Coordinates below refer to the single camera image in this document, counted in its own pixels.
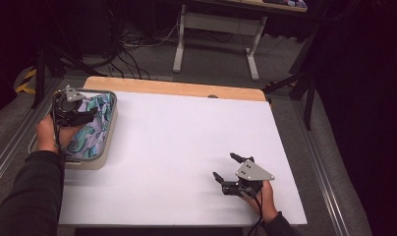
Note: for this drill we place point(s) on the yellow black hazard tape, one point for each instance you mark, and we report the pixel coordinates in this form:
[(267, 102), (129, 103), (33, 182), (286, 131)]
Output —
[(26, 86)]

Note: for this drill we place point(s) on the black metal stand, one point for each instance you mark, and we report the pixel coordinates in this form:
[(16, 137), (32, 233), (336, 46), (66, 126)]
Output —
[(309, 98)]

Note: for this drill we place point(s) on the black tripod stand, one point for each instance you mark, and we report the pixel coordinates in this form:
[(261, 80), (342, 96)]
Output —
[(40, 75)]

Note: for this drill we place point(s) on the white metal table frame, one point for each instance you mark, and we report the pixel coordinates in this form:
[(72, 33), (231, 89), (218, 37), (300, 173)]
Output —
[(219, 24)]

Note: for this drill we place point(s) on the person's right hand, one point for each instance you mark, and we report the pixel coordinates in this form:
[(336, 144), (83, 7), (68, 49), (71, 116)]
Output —
[(267, 203)]

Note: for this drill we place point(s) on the seahorse print swimsuit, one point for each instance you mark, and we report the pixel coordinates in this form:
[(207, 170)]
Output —
[(88, 141)]

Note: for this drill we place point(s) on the patterned cloth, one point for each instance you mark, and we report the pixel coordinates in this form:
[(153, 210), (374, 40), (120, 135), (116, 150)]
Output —
[(294, 3)]

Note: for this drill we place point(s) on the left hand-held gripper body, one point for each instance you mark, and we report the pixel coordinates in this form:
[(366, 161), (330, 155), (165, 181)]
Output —
[(67, 113)]

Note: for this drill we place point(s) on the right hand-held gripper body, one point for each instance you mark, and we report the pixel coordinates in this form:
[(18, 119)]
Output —
[(252, 173)]

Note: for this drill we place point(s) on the wooden table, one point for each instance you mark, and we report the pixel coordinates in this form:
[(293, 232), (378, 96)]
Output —
[(154, 86)]

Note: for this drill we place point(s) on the person's left hand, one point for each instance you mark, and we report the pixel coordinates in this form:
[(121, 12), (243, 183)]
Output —
[(47, 137)]

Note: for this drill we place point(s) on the beige plastic basin grey rim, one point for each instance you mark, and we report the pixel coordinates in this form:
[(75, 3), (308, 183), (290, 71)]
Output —
[(104, 157)]

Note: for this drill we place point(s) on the metal floor rail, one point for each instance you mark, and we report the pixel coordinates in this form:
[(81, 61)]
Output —
[(10, 144), (321, 170)]

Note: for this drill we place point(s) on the grey table grommet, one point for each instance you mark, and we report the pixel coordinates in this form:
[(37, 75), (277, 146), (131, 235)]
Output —
[(213, 96)]

